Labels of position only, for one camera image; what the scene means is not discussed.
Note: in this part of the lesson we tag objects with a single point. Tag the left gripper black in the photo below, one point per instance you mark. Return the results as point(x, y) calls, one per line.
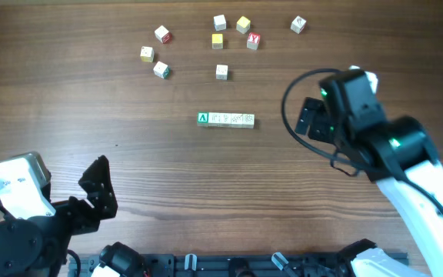
point(101, 195)

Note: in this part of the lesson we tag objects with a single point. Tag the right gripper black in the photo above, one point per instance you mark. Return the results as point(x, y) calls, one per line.
point(315, 121)

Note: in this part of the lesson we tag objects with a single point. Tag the white block red U side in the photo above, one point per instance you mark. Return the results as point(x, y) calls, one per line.
point(248, 120)

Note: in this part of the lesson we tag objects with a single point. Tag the white block with 9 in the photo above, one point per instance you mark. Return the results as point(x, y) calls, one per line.
point(236, 120)

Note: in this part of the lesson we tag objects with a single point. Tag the white block with figure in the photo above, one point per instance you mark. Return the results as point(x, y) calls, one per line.
point(225, 120)

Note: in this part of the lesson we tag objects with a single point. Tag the white block green N side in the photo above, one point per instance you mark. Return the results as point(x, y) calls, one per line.
point(213, 119)

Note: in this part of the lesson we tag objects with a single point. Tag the white block green A side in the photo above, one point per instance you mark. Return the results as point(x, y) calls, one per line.
point(203, 119)

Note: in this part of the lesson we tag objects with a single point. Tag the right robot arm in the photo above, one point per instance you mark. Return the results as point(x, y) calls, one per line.
point(397, 155)

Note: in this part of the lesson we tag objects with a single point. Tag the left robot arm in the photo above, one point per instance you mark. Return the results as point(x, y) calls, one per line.
point(35, 232)

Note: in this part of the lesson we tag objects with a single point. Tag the block with K and 6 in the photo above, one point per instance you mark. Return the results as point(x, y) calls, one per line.
point(298, 24)

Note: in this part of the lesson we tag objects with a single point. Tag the red X block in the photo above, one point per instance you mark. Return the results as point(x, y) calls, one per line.
point(253, 41)

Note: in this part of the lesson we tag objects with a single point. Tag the white block red M side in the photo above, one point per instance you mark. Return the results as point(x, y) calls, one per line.
point(221, 72)

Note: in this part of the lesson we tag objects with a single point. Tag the yellow top block far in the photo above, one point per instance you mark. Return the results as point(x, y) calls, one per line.
point(243, 25)

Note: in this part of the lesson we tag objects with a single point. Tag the yellow K block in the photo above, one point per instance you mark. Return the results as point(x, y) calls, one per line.
point(217, 41)

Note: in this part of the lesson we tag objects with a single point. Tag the white block blue P side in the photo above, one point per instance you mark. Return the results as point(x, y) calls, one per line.
point(220, 23)

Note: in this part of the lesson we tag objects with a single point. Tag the white block yellow side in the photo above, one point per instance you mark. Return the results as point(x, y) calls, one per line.
point(147, 54)

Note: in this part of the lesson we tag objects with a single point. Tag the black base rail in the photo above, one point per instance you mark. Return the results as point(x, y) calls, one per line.
point(308, 264)

